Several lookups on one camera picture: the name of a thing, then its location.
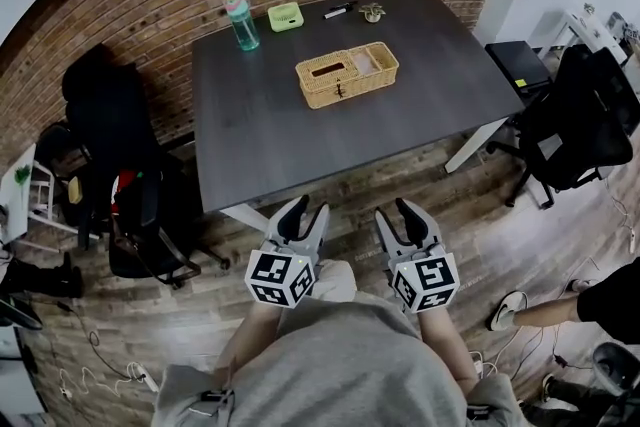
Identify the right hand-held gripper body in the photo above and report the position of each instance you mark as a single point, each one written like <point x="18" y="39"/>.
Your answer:
<point x="427" y="280"/>

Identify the black cabinet with yellow sticker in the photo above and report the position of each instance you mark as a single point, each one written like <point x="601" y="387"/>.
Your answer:
<point x="517" y="65"/>

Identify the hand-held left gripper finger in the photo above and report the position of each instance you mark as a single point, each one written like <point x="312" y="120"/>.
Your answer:
<point x="319" y="235"/>
<point x="285" y="227"/>

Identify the person's leg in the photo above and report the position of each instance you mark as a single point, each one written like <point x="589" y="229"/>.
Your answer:
<point x="335" y="280"/>

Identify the green portable fan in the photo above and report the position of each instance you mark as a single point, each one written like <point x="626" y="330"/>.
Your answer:
<point x="285" y="17"/>

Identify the wicker basket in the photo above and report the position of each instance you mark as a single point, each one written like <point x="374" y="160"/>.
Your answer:
<point x="325" y="90"/>

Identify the person's left forearm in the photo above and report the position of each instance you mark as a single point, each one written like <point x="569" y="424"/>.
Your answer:
<point x="250" y="340"/>

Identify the white marker pen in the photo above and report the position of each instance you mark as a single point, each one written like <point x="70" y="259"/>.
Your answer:
<point x="335" y="13"/>

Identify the black folding chair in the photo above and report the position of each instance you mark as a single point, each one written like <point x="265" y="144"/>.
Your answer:
<point x="57" y="145"/>

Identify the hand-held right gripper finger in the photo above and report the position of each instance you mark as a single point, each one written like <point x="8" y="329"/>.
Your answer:
<point x="389" y="240"/>
<point x="422" y="227"/>

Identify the white desk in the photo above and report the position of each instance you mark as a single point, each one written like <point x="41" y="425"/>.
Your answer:
<point x="570" y="27"/>

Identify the person's grey shirt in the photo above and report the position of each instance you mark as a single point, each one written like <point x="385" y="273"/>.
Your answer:
<point x="340" y="365"/>

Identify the red garment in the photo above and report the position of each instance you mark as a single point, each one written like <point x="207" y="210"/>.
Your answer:
<point x="122" y="187"/>

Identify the black pen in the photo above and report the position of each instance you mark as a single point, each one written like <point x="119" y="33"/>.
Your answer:
<point x="347" y="5"/>

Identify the black boots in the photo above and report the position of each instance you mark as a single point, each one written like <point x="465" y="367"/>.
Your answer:
<point x="45" y="277"/>

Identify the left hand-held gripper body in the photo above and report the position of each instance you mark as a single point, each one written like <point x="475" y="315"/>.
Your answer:
<point x="277" y="277"/>

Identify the small green plant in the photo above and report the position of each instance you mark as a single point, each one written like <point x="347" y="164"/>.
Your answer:
<point x="22" y="175"/>

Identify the small potted succulent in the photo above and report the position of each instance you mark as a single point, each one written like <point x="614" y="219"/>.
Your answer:
<point x="372" y="12"/>

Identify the black mesh office chair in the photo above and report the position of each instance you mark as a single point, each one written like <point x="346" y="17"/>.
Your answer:
<point x="575" y="150"/>

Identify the white side table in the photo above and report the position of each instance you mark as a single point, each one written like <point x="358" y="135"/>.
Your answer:
<point x="17" y="210"/>

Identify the clear plastic packet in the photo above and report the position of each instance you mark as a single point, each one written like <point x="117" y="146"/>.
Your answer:
<point x="363" y="63"/>

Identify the black high-back office chair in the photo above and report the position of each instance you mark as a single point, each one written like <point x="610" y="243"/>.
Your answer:
<point x="115" y="125"/>

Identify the slim white power strip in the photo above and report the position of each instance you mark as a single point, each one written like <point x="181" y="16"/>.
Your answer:
<point x="632" y="240"/>

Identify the teal water bottle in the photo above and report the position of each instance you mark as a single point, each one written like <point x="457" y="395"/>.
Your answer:
<point x="245" y="27"/>

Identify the person's right forearm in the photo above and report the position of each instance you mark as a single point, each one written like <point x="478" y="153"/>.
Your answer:
<point x="445" y="350"/>

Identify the white table leg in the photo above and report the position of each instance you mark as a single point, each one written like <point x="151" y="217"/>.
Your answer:
<point x="245" y="215"/>
<point x="475" y="145"/>

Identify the yellow pouch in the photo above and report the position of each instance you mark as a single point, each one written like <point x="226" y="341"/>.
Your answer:
<point x="75" y="190"/>

